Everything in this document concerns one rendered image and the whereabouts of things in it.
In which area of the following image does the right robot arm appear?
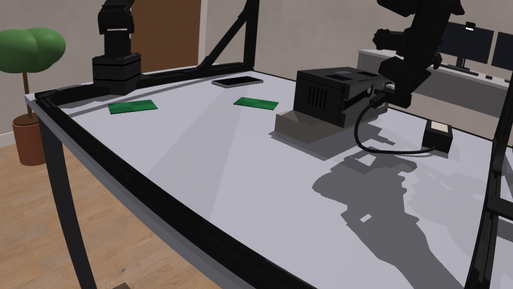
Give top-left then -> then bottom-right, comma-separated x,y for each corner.
98,0 -> 135,58

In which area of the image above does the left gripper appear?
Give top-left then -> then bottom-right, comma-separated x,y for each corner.
378,23 -> 443,105

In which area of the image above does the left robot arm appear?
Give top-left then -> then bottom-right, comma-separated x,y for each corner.
372,0 -> 465,57

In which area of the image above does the small black appliance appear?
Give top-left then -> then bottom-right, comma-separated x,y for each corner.
275,67 -> 395,144

